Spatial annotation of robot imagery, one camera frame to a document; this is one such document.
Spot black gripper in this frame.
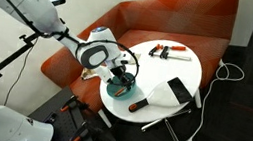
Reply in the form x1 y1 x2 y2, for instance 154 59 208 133
106 62 137 92

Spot white marker with orange cap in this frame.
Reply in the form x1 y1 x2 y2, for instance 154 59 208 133
114 85 126 98

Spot teal bowl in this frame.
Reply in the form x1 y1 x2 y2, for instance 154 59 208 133
104 73 138 104

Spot orange and black bar clamp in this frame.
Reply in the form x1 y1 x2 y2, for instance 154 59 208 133
147 41 194 64

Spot orange striped sofa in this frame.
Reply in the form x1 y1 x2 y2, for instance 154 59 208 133
33 0 240 141

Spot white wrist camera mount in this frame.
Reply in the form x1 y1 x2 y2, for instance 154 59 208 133
117 52 136 70

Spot white scraper with black handle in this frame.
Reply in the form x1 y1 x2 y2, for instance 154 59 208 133
127 70 197 121

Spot orange handled base clamp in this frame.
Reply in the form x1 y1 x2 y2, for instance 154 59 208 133
67 118 92 141
59 92 90 117

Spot metal table leg frame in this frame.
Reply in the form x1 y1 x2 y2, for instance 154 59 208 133
138 101 194 141

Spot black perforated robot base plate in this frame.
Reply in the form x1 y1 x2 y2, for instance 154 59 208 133
23 80 137 141

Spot black stereo camera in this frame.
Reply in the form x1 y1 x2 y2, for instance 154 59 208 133
47 0 67 9

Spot black camera cable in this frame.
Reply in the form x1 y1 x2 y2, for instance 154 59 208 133
3 34 38 110

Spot black camera stand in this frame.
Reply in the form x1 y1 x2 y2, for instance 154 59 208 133
0 26 40 98

